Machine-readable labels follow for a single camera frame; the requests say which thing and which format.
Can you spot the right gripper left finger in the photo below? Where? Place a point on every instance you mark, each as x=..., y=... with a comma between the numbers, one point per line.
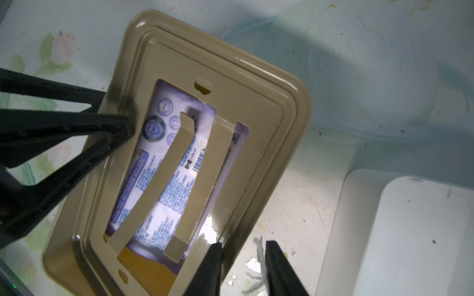
x=207, y=279

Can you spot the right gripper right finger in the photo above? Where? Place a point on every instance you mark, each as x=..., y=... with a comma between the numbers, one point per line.
x=281, y=277

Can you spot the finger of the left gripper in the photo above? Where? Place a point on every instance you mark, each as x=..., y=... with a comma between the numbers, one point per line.
x=27, y=134
x=22, y=84

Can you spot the beige tissue box lid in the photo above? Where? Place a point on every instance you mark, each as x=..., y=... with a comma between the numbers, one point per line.
x=215, y=128

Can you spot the white tissue box base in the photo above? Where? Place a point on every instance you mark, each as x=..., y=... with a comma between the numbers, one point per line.
x=400, y=235

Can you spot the floral table mat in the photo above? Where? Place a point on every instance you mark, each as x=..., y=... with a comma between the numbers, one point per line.
x=392, y=86

